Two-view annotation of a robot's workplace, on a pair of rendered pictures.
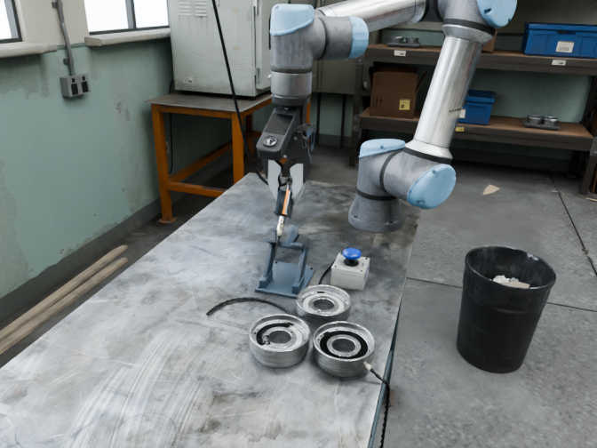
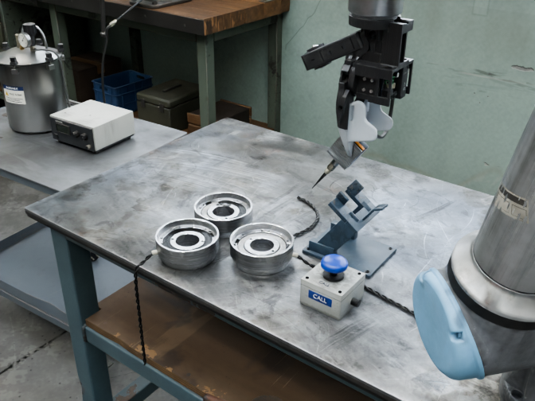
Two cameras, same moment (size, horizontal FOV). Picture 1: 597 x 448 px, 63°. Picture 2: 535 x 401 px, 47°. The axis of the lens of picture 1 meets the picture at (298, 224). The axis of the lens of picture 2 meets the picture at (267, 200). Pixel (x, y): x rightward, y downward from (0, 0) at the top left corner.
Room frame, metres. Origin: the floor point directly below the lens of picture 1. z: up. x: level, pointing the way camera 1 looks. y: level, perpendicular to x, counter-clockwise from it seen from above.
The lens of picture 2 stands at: (1.09, -0.86, 1.39)
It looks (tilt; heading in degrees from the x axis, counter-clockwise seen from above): 29 degrees down; 110
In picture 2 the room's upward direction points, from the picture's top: 1 degrees clockwise
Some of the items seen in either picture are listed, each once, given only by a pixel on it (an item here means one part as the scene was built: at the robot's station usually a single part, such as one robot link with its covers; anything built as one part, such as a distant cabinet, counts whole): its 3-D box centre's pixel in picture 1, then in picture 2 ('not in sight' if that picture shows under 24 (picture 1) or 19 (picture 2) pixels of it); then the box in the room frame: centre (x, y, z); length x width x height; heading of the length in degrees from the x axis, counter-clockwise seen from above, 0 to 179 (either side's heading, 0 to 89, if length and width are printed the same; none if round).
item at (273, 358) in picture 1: (279, 340); (223, 215); (0.69, 0.03, 0.82); 0.10 x 0.10 x 0.04
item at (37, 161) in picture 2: not in sight; (68, 232); (-0.07, 0.50, 0.34); 0.67 x 0.46 x 0.68; 167
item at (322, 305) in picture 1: (322, 308); (261, 249); (0.79, -0.05, 0.82); 0.10 x 0.10 x 0.04
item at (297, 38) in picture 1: (293, 38); not in sight; (0.93, 0.02, 1.30); 0.09 x 0.08 x 0.11; 124
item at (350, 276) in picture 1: (351, 269); (335, 288); (0.93, -0.12, 0.82); 0.08 x 0.07 x 0.05; 163
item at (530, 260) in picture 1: (498, 310); not in sight; (1.69, -0.83, 0.21); 0.34 x 0.34 x 0.43
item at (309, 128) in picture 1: (290, 126); (376, 58); (0.94, 0.02, 1.14); 0.09 x 0.08 x 0.12; 164
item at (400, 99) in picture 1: (395, 92); not in sight; (4.30, -0.80, 0.64); 0.49 x 0.40 x 0.37; 78
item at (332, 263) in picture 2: (351, 260); (333, 273); (0.93, -0.12, 0.85); 0.04 x 0.04 x 0.05
